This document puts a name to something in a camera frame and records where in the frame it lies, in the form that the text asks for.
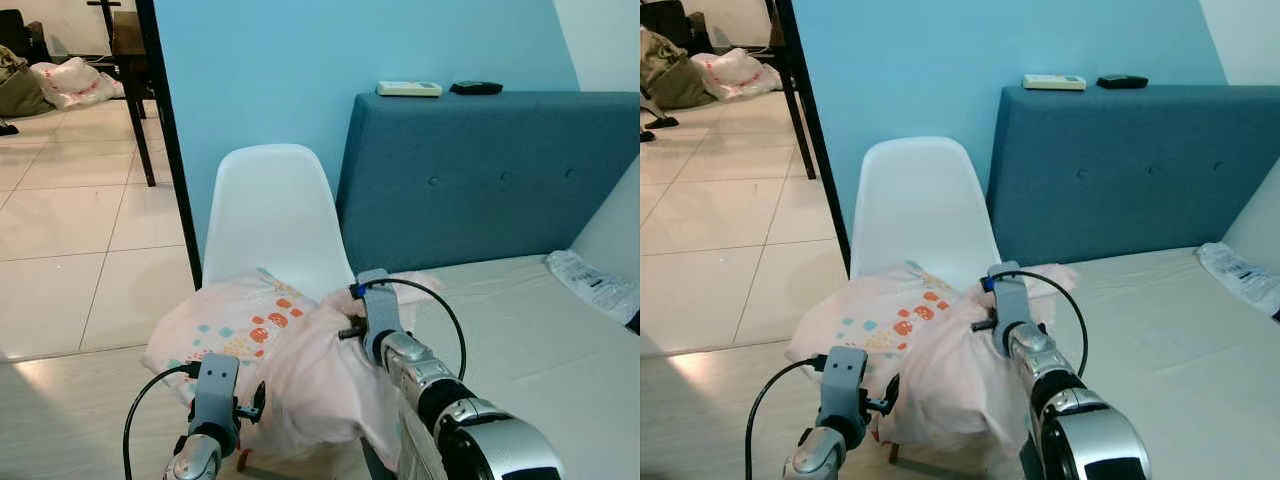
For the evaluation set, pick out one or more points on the pink pillow with coloured dots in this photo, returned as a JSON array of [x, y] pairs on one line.
[[240, 325], [885, 320]]

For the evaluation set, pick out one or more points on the black shoe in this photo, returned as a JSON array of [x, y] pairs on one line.
[[660, 123], [7, 128]]

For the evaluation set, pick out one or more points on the dark wooden table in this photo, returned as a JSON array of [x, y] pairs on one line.
[[132, 60], [785, 60]]

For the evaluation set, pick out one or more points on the white remote control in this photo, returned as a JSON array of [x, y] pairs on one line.
[[408, 89], [1053, 82]]

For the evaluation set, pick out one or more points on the teal upholstered headboard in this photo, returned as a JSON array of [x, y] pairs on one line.
[[1120, 175], [480, 180]]

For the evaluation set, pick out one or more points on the black door frame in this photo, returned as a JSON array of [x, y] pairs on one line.
[[810, 130], [165, 130]]

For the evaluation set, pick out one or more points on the clear plastic wipes pack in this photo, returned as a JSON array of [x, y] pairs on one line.
[[595, 285], [1240, 275]]

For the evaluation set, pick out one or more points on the white plastic bag red print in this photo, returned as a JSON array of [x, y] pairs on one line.
[[735, 73], [75, 82]]

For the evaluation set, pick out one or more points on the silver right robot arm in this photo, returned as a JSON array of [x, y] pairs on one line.
[[1080, 420], [470, 420]]

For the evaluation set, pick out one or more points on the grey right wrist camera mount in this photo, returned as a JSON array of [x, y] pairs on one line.
[[380, 310], [1010, 305]]

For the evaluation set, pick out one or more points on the olive cloth bag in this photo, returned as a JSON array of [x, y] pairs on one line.
[[672, 75], [20, 92]]

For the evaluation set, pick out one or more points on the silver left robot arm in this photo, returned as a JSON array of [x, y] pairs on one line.
[[195, 458], [820, 453]]

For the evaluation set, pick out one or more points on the small black case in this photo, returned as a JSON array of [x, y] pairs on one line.
[[476, 88], [1122, 81]]

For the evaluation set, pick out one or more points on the white plastic chair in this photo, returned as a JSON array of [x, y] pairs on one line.
[[275, 215], [920, 205]]

